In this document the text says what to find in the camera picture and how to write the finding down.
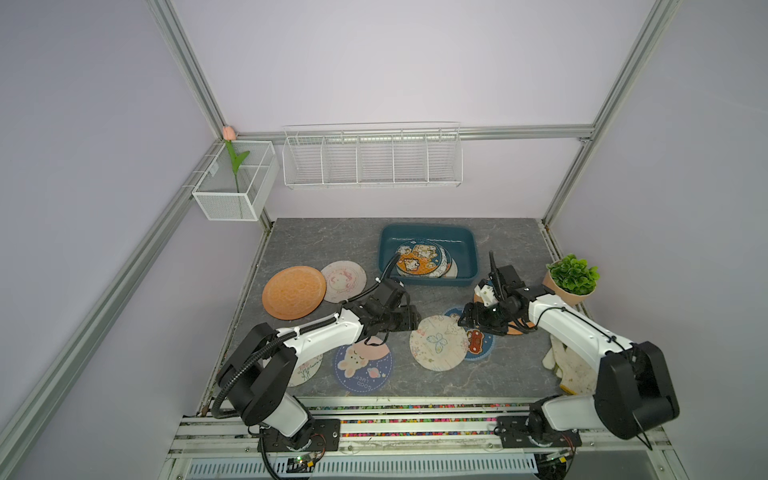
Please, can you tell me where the small blue coaster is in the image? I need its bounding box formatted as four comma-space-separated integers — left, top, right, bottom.
446, 327, 494, 362

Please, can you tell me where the orange blue bears coaster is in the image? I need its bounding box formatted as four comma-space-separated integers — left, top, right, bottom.
396, 240, 451, 278

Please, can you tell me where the white butterfly coaster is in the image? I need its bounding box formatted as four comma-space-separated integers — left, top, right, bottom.
409, 315, 468, 372

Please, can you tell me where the purple pink bunny coaster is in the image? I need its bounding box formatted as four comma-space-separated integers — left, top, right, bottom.
333, 336, 394, 394

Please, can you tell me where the teal plastic storage box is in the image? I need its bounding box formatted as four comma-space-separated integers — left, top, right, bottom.
378, 223, 479, 286

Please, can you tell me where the white flowers bunny coaster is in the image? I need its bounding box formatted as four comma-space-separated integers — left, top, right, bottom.
442, 259, 458, 279

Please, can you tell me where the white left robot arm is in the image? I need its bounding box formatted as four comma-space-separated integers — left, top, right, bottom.
210, 279, 421, 442

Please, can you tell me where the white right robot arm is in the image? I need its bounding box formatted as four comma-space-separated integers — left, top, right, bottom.
458, 266, 680, 446

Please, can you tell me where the white mesh box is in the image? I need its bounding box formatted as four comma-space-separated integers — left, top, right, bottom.
192, 140, 280, 222

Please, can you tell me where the pink striped bunny coaster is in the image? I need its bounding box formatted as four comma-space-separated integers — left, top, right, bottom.
321, 260, 367, 303

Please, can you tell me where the green potted plant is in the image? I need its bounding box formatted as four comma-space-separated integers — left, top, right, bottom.
544, 254, 600, 307

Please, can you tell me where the white pink floral coaster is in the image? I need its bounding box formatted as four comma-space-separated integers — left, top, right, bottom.
288, 355, 323, 387

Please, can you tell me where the pink artificial tulip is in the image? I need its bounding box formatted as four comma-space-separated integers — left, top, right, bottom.
222, 126, 250, 193

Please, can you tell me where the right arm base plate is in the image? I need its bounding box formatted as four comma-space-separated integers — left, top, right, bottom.
493, 414, 582, 448

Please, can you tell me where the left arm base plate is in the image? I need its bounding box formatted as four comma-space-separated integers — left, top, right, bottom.
259, 418, 341, 453

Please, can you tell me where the white wire basket shelf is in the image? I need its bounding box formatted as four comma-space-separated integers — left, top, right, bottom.
282, 122, 464, 189

